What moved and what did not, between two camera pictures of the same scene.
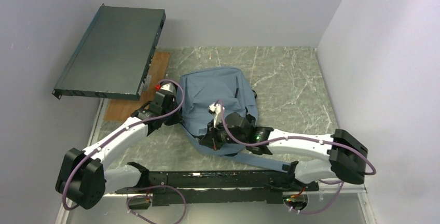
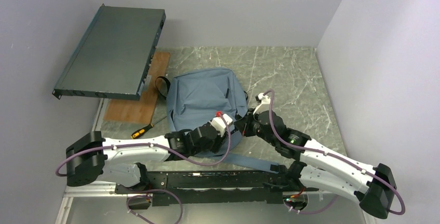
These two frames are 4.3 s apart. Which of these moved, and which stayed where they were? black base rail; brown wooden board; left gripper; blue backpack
Moved: left gripper; blue backpack
Stayed: brown wooden board; black base rail
